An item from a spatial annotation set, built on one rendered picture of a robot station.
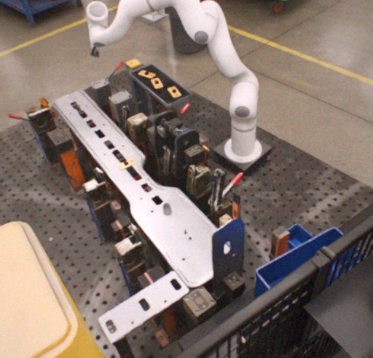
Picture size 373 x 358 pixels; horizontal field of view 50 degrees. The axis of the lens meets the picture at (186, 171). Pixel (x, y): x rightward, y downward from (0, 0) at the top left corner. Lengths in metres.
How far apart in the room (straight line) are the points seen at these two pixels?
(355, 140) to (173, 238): 2.32
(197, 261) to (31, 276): 1.19
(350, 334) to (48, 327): 0.70
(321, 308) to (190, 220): 0.77
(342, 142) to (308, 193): 1.47
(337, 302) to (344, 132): 2.77
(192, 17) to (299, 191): 0.98
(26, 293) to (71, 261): 1.65
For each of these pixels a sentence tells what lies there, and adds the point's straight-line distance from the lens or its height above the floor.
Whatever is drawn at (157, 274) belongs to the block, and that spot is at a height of 0.98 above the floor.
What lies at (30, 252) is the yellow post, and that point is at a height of 2.00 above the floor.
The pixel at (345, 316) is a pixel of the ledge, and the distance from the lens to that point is 0.88.
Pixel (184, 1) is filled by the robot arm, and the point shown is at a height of 1.60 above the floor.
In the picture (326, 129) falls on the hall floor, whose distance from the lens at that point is 3.57.
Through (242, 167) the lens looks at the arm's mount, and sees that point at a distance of 2.03.
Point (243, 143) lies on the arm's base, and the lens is 2.00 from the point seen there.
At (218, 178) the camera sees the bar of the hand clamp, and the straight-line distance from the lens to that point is 1.39.
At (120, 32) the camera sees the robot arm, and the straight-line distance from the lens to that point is 1.71.
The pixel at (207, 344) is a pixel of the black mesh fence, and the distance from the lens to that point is 0.69.
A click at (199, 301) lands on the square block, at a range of 1.28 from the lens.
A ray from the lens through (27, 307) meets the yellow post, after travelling 0.24.
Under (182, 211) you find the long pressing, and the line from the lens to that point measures 1.55.
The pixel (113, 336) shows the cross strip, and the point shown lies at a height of 1.00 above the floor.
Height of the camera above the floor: 2.19
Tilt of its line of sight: 45 degrees down
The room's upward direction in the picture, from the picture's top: 6 degrees counter-clockwise
